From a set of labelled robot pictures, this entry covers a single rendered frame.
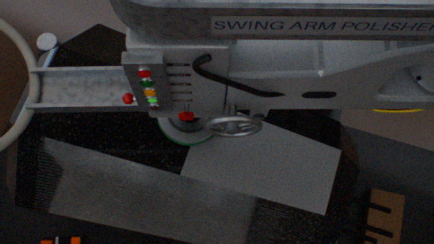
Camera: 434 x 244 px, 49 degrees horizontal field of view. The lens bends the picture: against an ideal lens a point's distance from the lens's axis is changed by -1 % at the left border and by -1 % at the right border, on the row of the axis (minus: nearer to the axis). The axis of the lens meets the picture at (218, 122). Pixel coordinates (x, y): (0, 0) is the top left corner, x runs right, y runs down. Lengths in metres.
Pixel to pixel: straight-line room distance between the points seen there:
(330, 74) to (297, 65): 0.07
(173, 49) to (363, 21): 0.34
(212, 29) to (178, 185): 0.84
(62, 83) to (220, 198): 0.61
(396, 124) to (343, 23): 1.82
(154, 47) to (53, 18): 1.93
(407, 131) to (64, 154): 1.72
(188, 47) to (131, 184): 0.82
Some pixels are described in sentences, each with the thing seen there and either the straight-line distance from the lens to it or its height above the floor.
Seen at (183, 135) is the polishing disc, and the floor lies 0.85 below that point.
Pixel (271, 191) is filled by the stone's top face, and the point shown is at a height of 0.80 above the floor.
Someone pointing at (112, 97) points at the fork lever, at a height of 1.03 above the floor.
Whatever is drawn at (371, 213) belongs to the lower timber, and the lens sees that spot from 2.37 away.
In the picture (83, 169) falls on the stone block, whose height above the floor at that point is 0.74.
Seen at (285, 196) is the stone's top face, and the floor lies 0.80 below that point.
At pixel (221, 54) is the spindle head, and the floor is 1.50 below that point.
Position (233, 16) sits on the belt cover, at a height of 1.64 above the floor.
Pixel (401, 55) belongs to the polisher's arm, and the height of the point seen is 1.47.
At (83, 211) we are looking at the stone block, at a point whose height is 0.62.
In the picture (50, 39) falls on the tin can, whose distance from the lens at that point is 2.58.
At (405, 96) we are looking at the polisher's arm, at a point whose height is 1.22.
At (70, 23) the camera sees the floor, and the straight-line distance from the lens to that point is 2.77.
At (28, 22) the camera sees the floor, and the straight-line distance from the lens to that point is 2.84.
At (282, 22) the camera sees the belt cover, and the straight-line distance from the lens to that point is 0.82.
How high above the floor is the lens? 2.33
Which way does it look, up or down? 72 degrees down
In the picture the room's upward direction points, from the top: 5 degrees clockwise
